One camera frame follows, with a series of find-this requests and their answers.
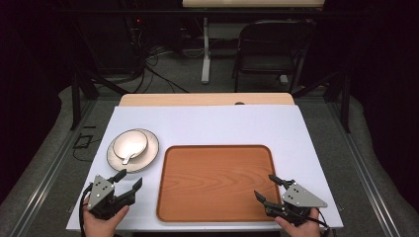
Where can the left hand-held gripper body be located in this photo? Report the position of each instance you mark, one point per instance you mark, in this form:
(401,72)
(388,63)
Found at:
(102,196)

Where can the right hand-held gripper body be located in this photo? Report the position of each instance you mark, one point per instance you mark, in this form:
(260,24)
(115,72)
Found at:
(296,201)

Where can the white spoon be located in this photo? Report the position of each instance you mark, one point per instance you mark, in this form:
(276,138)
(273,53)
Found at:
(127,158)

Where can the white plate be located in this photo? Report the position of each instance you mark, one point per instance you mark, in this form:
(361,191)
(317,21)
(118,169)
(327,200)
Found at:
(133,150)

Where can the white bowl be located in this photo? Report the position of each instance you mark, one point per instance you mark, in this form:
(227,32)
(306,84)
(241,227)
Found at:
(130,144)

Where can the person's right hand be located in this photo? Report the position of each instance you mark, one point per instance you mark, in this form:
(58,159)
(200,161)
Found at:
(301,227)

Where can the person's left hand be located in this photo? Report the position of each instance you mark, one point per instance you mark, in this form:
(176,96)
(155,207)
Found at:
(102,222)

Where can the wooden tray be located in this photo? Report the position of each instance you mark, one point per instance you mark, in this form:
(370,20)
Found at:
(218,183)

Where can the black floor socket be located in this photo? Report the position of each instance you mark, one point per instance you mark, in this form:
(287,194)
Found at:
(83,141)

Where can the white table mat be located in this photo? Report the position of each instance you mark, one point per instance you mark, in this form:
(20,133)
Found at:
(210,126)

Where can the black metal stand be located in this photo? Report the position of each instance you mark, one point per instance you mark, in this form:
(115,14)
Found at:
(332,92)
(82,89)

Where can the black folding chair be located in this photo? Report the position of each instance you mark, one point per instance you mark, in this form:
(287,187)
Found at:
(270,49)

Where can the white desk leg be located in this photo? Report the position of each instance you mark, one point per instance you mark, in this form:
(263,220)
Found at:
(206,52)

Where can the wooden desk top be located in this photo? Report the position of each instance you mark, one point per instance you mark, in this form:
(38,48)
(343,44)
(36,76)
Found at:
(253,3)

